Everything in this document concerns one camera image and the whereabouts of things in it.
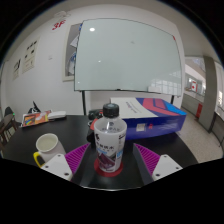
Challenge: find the blue cardboard box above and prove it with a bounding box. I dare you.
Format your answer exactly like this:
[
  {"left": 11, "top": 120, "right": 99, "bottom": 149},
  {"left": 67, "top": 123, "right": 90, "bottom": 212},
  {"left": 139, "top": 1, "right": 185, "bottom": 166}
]
[{"left": 109, "top": 97, "right": 188, "bottom": 141}]

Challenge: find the small white case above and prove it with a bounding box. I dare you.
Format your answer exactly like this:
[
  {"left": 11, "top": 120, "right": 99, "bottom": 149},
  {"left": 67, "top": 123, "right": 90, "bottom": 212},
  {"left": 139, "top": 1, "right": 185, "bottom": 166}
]
[{"left": 47, "top": 110, "right": 67, "bottom": 121}]

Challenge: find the small white wall poster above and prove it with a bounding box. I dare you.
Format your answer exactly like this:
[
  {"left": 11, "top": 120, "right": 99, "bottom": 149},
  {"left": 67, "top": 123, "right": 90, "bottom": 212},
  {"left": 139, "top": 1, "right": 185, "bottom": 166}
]
[{"left": 12, "top": 58, "right": 22, "bottom": 81}]

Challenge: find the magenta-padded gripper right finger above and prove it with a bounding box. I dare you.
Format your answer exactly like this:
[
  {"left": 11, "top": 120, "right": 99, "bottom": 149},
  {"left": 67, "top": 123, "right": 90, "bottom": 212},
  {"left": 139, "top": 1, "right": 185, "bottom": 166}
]
[{"left": 132, "top": 142, "right": 184, "bottom": 186}]

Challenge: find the flat round red coaster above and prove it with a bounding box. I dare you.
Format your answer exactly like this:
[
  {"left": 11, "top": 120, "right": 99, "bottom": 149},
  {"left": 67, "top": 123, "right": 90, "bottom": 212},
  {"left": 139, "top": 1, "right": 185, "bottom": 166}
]
[{"left": 93, "top": 156, "right": 125, "bottom": 178}]

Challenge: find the black device with cables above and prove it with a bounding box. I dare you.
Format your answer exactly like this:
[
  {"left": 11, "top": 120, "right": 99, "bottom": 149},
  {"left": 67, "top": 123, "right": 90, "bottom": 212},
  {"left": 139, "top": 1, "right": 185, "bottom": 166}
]
[{"left": 86, "top": 109, "right": 105, "bottom": 145}]

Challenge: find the white mug with yellow handle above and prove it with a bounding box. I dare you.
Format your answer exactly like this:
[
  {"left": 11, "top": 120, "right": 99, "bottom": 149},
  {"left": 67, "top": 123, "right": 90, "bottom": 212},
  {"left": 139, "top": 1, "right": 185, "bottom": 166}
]
[{"left": 32, "top": 133, "right": 67, "bottom": 169}]

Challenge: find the small black pointed object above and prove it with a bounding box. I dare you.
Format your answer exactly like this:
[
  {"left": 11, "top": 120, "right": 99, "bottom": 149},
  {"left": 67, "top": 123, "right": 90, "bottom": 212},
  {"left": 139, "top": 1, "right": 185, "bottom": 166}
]
[{"left": 28, "top": 100, "right": 42, "bottom": 115}]

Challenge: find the dark chair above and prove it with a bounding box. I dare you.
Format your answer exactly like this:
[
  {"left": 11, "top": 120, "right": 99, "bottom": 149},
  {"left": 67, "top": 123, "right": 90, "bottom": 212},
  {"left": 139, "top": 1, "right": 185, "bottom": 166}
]
[{"left": 0, "top": 106, "right": 22, "bottom": 152}]

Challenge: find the large whiteboard on stand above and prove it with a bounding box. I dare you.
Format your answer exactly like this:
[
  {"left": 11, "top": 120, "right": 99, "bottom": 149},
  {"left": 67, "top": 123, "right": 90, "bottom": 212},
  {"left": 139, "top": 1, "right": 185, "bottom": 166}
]
[{"left": 73, "top": 18, "right": 184, "bottom": 116}]

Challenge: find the large white wall poster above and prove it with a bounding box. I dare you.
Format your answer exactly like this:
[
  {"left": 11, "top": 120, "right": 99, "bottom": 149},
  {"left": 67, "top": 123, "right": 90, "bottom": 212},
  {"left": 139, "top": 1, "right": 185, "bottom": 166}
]
[{"left": 21, "top": 39, "right": 39, "bottom": 75}]

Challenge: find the clear black-capped water bottle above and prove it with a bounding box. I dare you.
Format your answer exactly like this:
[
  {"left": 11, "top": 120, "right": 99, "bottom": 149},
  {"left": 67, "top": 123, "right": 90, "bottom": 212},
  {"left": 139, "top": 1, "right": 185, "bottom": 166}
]
[{"left": 93, "top": 102, "right": 128, "bottom": 173}]

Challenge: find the colourful printed book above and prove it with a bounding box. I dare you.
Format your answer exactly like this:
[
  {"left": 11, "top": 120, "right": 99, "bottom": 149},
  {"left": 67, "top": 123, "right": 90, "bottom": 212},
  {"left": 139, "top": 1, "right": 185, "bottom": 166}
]
[{"left": 21, "top": 110, "right": 53, "bottom": 128}]

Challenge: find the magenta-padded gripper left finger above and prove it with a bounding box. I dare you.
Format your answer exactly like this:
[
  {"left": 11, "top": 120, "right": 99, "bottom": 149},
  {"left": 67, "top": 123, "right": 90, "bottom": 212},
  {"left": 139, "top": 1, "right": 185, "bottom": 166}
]
[{"left": 40, "top": 142, "right": 92, "bottom": 184}]

